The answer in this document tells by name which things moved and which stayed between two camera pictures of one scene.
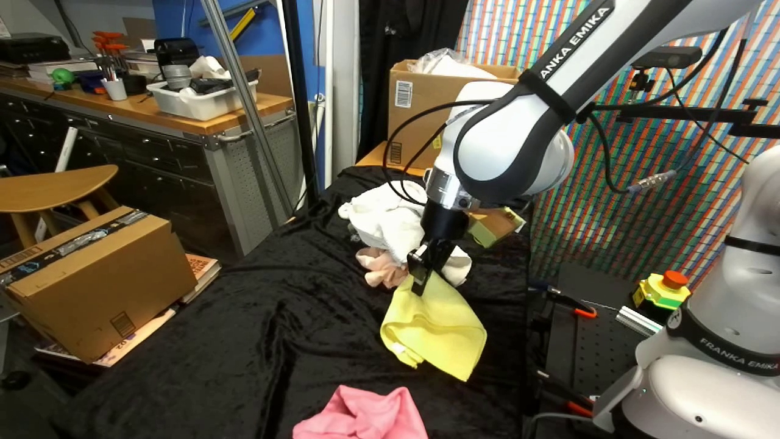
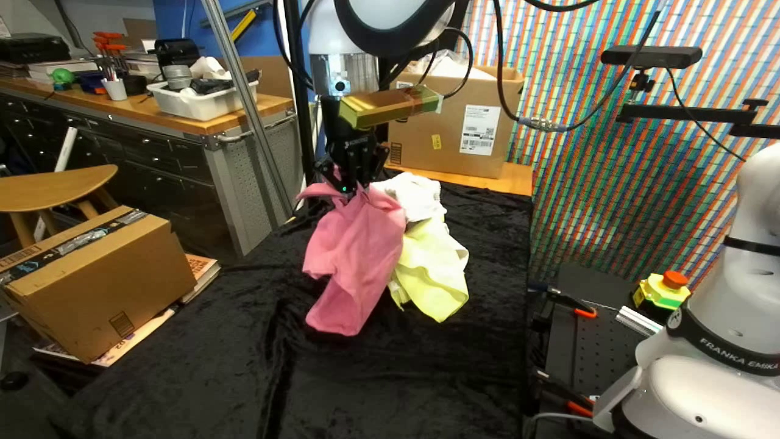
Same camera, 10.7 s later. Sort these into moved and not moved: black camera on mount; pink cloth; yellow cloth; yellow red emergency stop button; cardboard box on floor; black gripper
Moved: black gripper; pink cloth; yellow cloth
Not moved: black camera on mount; yellow red emergency stop button; cardboard box on floor
